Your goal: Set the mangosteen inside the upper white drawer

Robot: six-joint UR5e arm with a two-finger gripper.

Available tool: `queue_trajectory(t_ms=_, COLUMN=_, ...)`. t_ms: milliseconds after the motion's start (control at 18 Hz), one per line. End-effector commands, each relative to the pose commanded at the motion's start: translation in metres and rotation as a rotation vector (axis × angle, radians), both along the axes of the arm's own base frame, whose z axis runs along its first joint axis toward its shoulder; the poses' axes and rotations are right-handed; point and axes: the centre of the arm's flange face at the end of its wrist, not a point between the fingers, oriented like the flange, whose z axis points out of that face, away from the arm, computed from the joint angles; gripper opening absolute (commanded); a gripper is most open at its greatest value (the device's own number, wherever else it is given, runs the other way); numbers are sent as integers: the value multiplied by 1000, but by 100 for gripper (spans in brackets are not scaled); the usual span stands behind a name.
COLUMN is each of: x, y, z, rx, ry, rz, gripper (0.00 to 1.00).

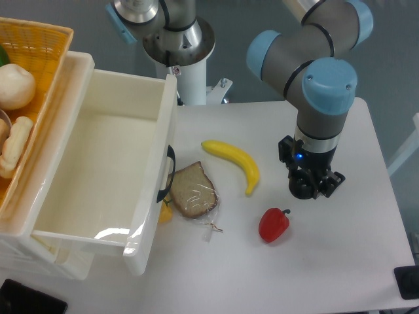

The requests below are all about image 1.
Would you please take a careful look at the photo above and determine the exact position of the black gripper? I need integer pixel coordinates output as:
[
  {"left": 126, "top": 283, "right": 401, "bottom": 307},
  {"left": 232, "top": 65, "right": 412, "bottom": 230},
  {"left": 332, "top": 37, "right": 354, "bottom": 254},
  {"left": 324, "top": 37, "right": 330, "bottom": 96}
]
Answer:
[{"left": 278, "top": 135, "right": 346, "bottom": 199}]

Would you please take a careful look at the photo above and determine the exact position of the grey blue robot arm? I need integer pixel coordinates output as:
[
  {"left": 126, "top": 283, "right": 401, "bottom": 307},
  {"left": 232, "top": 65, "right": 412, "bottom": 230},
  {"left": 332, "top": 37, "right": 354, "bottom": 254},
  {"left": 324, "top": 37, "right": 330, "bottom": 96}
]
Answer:
[{"left": 105, "top": 1, "right": 374, "bottom": 200}]

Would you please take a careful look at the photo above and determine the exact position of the open upper white drawer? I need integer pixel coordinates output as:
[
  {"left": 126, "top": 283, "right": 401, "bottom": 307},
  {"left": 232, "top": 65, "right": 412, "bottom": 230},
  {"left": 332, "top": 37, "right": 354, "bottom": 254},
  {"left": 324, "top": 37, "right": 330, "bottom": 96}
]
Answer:
[{"left": 32, "top": 70, "right": 177, "bottom": 280}]

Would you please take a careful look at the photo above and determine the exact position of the white drawer cabinet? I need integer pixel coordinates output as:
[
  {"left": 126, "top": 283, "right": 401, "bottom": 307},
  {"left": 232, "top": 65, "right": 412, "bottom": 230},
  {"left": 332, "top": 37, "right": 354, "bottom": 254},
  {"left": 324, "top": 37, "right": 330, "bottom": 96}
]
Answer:
[{"left": 1, "top": 51, "right": 94, "bottom": 280}]

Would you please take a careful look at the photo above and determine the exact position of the red bell pepper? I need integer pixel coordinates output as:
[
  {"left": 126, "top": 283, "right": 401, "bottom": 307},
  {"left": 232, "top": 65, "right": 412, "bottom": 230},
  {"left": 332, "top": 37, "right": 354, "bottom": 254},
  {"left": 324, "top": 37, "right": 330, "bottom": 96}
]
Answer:
[{"left": 258, "top": 208, "right": 291, "bottom": 243}]

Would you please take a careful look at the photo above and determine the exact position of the yellow banana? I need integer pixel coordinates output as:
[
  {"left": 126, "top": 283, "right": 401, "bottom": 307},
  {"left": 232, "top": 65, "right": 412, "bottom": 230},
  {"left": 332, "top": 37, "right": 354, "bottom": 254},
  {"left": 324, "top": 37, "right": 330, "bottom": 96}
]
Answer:
[{"left": 201, "top": 140, "right": 260, "bottom": 196}]

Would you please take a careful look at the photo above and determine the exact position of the bagged brown bread slice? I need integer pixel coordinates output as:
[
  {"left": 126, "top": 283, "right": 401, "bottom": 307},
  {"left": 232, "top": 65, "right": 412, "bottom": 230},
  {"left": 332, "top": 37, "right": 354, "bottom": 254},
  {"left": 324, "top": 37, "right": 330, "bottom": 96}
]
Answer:
[{"left": 166, "top": 161, "right": 223, "bottom": 243}]

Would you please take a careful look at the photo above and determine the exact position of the black device right edge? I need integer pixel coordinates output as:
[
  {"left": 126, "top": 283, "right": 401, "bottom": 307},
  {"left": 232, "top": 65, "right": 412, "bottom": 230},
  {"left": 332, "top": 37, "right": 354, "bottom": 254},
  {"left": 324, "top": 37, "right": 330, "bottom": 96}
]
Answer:
[{"left": 393, "top": 266, "right": 418, "bottom": 300}]

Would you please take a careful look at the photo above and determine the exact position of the yellow bell pepper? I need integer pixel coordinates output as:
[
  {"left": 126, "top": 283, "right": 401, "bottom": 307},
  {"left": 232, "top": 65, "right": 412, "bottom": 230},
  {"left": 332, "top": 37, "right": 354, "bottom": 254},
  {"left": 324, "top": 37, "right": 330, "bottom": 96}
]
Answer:
[{"left": 158, "top": 199, "right": 173, "bottom": 224}]

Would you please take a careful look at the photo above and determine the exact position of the beige peanut-shaped toy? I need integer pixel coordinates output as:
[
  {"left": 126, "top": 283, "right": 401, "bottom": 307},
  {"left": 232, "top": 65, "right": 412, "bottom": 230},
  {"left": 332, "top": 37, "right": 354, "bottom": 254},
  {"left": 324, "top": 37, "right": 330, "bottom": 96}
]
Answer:
[{"left": 1, "top": 116, "right": 33, "bottom": 179}]

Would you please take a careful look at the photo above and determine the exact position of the orange woven basket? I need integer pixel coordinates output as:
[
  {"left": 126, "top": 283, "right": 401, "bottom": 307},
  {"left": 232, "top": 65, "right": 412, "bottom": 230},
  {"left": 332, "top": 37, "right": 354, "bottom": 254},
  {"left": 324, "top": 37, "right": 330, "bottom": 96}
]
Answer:
[{"left": 1, "top": 17, "right": 73, "bottom": 211}]

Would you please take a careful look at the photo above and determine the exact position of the white round fruit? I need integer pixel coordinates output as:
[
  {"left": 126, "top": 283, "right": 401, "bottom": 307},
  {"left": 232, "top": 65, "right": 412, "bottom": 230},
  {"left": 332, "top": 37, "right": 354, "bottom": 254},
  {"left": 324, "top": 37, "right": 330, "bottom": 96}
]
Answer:
[{"left": 1, "top": 63, "right": 36, "bottom": 111}]

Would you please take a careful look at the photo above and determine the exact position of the beige bread toy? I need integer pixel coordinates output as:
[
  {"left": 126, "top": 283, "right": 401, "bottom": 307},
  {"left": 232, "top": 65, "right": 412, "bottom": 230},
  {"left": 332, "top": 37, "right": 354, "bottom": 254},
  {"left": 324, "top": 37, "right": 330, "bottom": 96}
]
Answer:
[{"left": 0, "top": 118, "right": 10, "bottom": 153}]

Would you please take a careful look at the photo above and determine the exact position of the black device bottom left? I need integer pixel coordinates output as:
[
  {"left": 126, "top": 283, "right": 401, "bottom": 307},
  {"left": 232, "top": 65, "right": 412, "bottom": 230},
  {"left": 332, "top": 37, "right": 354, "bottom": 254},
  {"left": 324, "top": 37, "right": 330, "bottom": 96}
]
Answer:
[{"left": 1, "top": 279, "right": 68, "bottom": 314}]

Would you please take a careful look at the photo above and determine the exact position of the green vegetable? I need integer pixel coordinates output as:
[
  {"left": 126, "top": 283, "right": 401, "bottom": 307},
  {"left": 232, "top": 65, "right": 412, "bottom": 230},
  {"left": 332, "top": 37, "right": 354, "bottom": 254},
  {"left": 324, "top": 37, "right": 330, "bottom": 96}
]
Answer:
[{"left": 0, "top": 46, "right": 10, "bottom": 67}]

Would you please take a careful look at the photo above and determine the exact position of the white frame right edge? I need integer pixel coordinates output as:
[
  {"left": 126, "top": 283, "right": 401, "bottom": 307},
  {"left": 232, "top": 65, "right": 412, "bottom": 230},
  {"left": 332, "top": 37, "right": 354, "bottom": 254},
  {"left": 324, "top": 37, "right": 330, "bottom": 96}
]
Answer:
[{"left": 387, "top": 113, "right": 418, "bottom": 177}]

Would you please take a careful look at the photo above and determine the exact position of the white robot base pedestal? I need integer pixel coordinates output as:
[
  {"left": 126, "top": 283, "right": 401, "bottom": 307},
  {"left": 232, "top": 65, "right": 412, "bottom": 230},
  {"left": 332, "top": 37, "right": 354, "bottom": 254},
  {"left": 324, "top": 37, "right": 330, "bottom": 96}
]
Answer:
[{"left": 142, "top": 16, "right": 234, "bottom": 107}]

